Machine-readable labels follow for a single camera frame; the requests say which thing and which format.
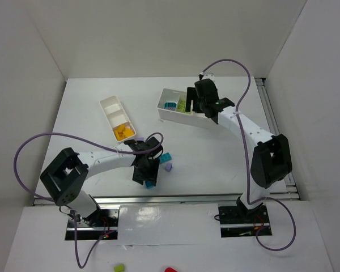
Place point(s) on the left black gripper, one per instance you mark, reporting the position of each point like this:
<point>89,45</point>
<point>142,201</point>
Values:
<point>146,174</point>

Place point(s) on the orange 2x2 lego brick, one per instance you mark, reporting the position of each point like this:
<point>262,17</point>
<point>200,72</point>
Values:
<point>120,128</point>

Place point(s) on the green lego on front edge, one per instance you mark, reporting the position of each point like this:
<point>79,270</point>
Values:
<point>119,268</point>

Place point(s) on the red object on front edge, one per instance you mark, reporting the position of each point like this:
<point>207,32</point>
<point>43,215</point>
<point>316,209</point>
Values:
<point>170,269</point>

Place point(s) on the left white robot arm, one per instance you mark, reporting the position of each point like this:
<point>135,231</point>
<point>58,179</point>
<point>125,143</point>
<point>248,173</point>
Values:
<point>64,177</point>

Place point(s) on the left white divided tray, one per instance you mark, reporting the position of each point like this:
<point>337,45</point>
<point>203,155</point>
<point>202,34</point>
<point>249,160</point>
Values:
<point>116,115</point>

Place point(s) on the turquoise round lego piece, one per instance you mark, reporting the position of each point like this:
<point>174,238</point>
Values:
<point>171,106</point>

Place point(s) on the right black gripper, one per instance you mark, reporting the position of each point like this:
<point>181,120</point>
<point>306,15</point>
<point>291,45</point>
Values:
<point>196,102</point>

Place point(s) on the white divided tray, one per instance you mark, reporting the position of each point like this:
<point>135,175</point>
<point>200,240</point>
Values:
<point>116,115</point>
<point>188,118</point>

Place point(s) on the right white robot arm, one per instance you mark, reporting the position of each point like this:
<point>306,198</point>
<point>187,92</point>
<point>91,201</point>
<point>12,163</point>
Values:
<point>267,156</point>

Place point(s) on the yellow round flower lego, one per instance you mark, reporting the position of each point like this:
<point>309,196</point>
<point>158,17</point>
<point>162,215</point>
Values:
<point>119,137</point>

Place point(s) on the turquoise 2x2 lego brick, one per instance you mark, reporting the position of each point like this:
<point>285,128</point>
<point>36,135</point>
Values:
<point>149,185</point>

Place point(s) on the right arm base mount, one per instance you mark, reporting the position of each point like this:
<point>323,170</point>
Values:
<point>234,222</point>

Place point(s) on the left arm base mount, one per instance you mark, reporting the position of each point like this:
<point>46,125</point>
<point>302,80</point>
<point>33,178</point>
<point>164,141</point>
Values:
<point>105,224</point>

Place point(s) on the green 2x4 lego brick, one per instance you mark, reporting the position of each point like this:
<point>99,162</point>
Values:
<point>181,108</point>
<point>182,101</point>

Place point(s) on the right white divided tray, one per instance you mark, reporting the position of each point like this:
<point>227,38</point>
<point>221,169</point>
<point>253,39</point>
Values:
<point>188,118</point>

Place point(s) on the blue 2x4 lego brick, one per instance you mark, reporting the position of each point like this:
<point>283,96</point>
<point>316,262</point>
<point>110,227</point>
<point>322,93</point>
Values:
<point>164,158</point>

